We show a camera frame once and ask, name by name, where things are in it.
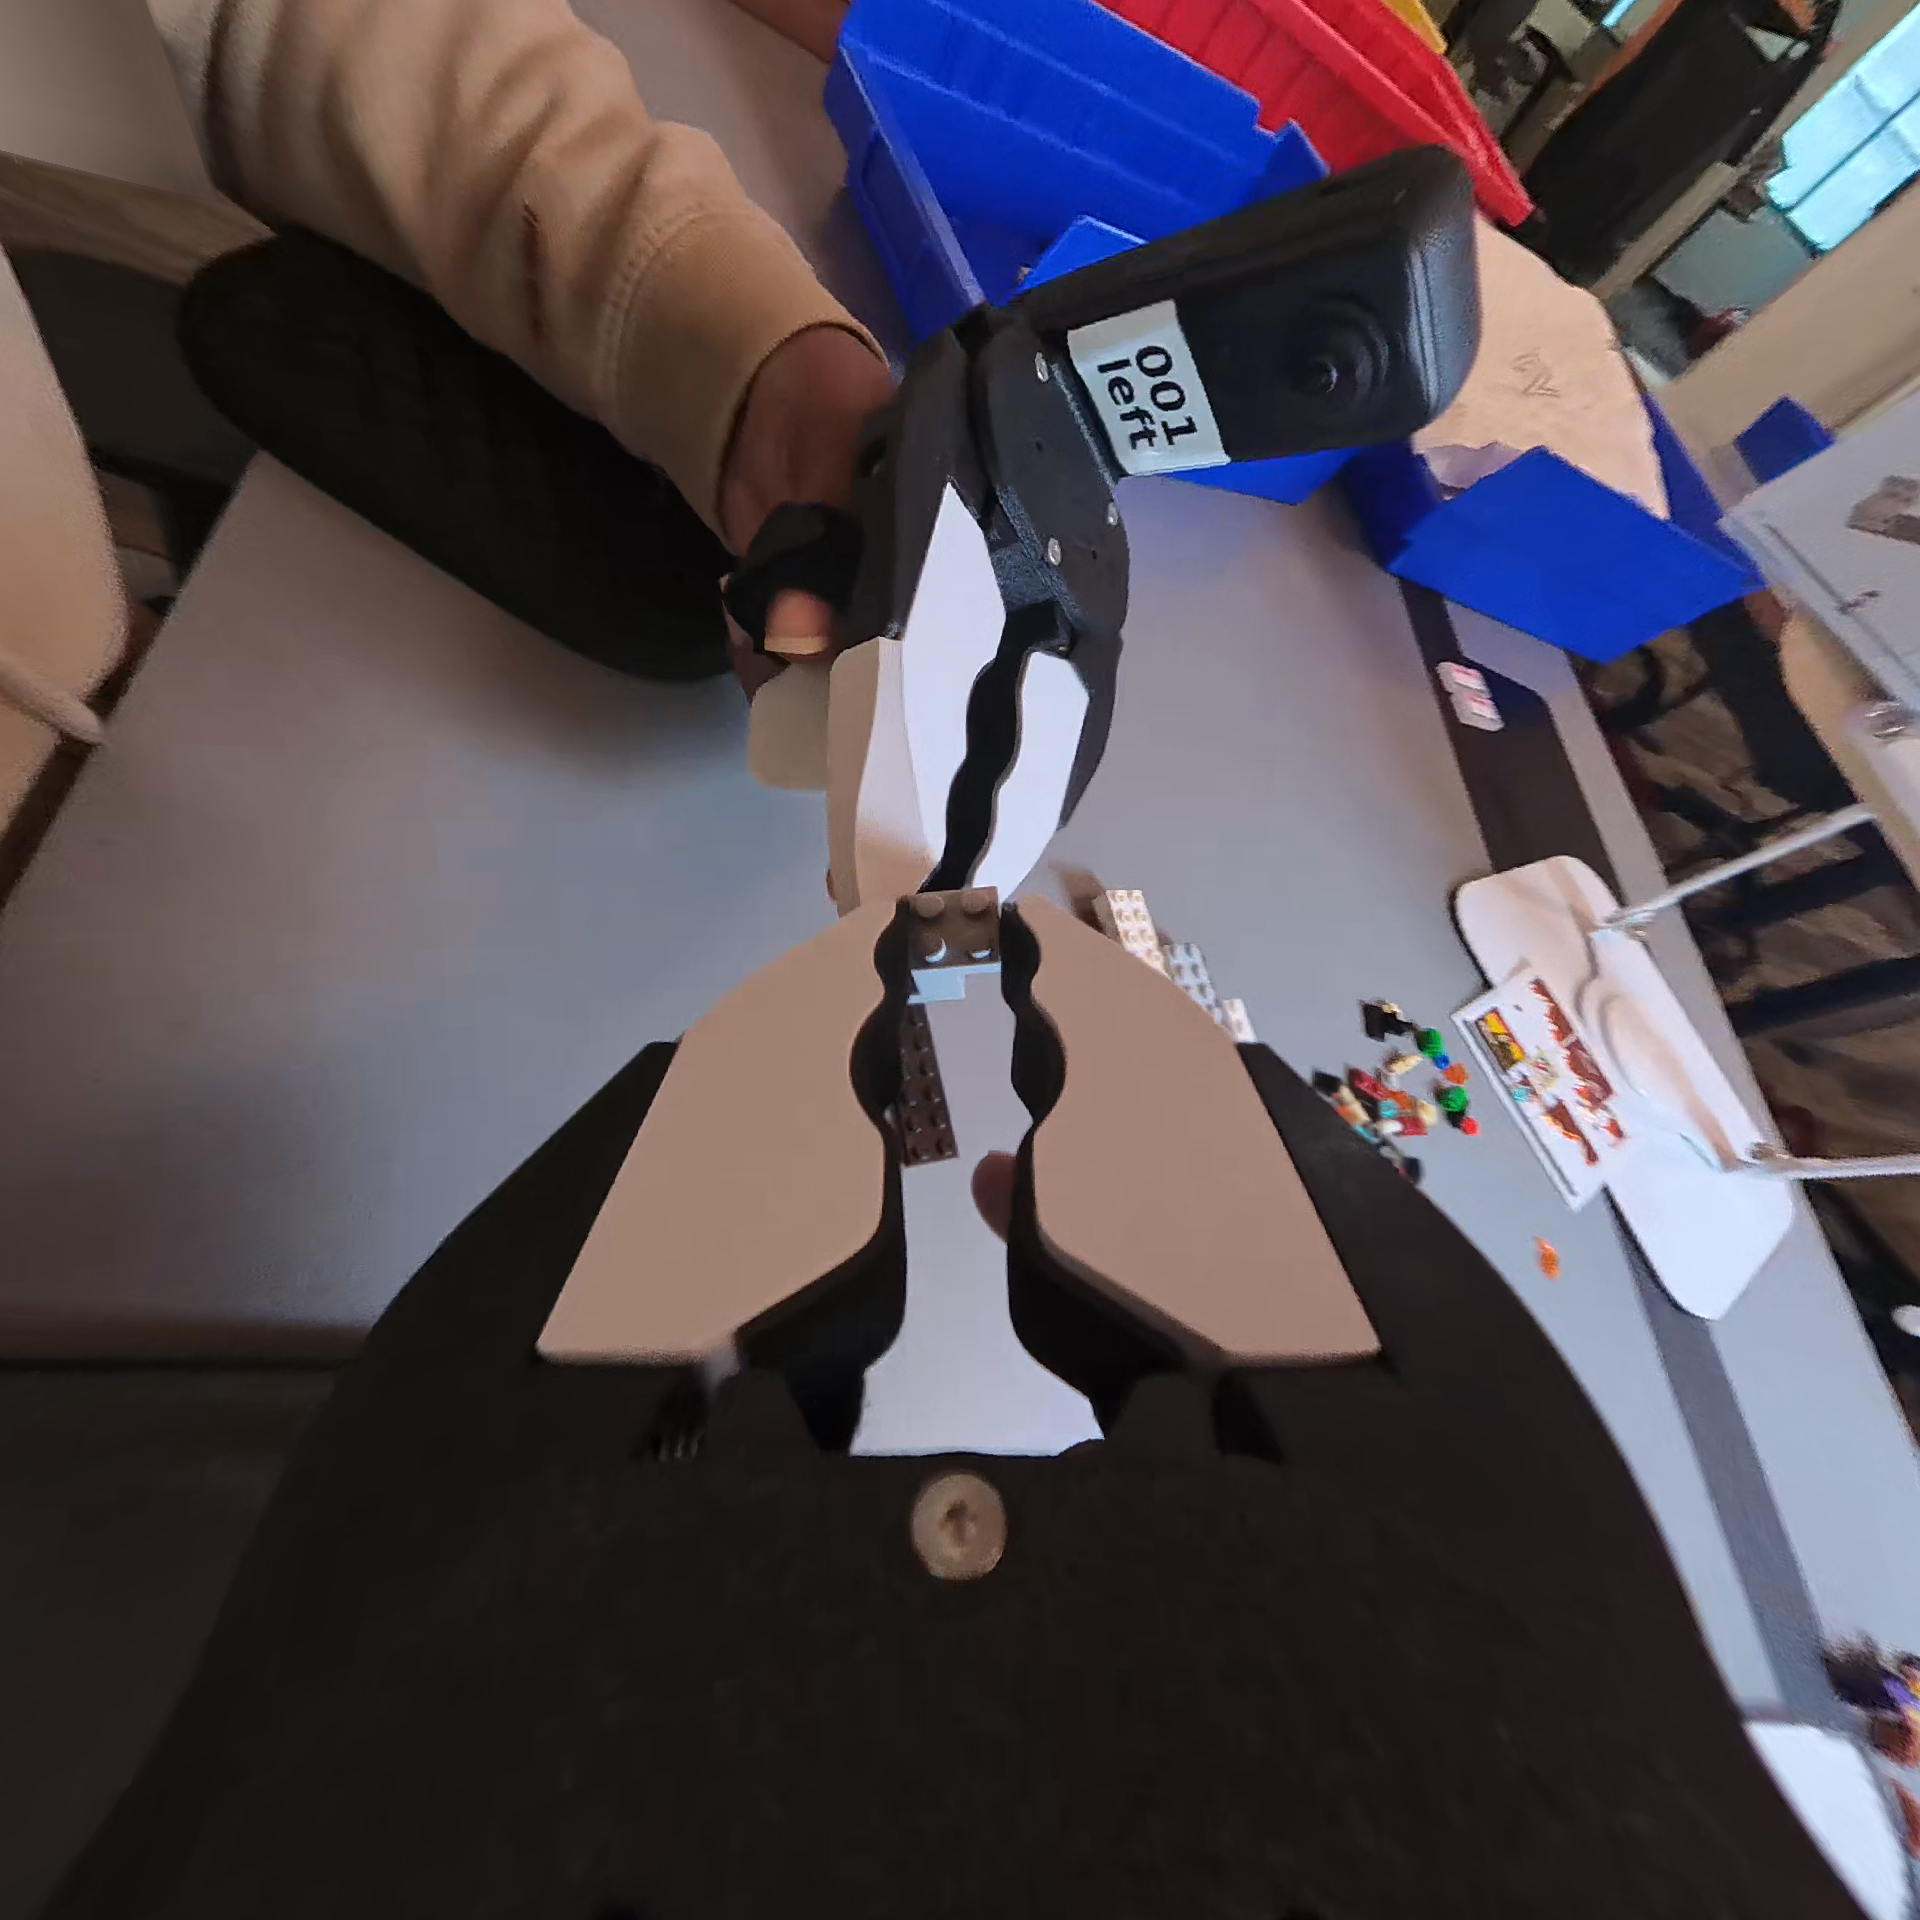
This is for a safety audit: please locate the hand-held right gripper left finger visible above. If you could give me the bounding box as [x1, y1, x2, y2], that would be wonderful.
[536, 900, 911, 1448]

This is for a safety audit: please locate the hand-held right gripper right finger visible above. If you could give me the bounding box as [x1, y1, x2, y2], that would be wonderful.
[998, 897, 1384, 1430]

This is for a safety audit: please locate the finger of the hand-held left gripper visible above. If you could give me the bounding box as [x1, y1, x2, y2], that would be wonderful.
[848, 480, 1005, 910]
[955, 638, 1096, 900]

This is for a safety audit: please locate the grey lego bracket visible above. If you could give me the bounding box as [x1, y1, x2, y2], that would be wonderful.
[894, 889, 1001, 1003]

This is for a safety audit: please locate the long black lego piece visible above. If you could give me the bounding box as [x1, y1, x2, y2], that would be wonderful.
[894, 1003, 963, 1172]

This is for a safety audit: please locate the grey lego model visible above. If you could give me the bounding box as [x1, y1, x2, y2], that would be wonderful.
[1080, 885, 1257, 1039]

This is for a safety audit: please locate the blue storage bin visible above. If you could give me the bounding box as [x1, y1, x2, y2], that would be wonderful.
[822, 0, 1357, 508]
[1350, 394, 1837, 664]

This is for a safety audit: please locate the person's left forearm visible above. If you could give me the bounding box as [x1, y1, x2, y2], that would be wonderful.
[141, 0, 897, 526]

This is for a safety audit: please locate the pile of small lego pieces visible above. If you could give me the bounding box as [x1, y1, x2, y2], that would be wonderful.
[1310, 995, 1481, 1185]

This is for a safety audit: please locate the lego instruction booklet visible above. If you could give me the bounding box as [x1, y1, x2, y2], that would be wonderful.
[1722, 435, 1920, 664]

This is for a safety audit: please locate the purple lego minifigure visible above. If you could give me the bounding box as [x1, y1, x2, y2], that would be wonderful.
[1818, 1632, 1920, 1765]

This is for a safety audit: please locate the person's left hand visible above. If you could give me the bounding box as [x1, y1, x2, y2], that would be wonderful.
[717, 324, 902, 708]

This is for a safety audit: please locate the red storage bin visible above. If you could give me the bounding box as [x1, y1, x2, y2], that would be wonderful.
[1096, 0, 1536, 230]

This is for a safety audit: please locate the sticker sheet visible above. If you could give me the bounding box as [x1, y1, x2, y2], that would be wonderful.
[1451, 973, 1631, 1209]

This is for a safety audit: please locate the white book stand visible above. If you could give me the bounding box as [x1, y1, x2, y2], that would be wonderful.
[1451, 801, 1920, 1322]

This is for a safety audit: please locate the black mesh pad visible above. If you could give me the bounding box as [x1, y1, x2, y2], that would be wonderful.
[179, 223, 747, 687]

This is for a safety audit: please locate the person's beige sweater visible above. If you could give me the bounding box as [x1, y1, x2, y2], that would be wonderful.
[0, 240, 131, 819]

